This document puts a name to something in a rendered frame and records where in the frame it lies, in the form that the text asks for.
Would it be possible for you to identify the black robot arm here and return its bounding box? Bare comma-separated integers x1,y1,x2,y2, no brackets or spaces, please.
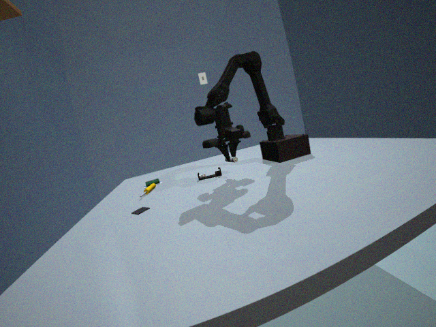
194,51,286,142

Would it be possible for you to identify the yellow-handled screwdriver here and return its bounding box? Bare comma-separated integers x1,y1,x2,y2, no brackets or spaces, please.
140,183,156,197

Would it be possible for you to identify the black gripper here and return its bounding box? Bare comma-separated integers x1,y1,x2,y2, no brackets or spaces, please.
202,120,251,161

